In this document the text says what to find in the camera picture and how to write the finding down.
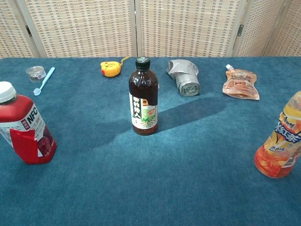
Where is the red juice bottle white cap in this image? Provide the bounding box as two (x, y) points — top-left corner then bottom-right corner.
(0, 81), (57, 165)

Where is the orange iced tea bottle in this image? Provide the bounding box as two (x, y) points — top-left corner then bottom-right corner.
(254, 90), (301, 178)

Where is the dark tea bottle black cap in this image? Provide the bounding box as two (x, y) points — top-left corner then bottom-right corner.
(128, 56), (159, 136)

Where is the yellow tape measure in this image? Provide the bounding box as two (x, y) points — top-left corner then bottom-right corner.
(100, 56), (130, 78)

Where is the blue table cover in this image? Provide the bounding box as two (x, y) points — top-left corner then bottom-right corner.
(0, 56), (301, 226)

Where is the orange spout pouch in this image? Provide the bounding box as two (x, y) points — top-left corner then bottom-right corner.
(222, 64), (261, 101)

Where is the woven folding screen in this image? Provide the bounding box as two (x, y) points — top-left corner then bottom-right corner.
(0, 0), (301, 59)

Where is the light blue plastic spoon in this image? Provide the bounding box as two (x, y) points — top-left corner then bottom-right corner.
(33, 67), (55, 97)

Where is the small clear plastic cup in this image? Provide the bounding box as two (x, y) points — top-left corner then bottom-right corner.
(25, 66), (46, 83)

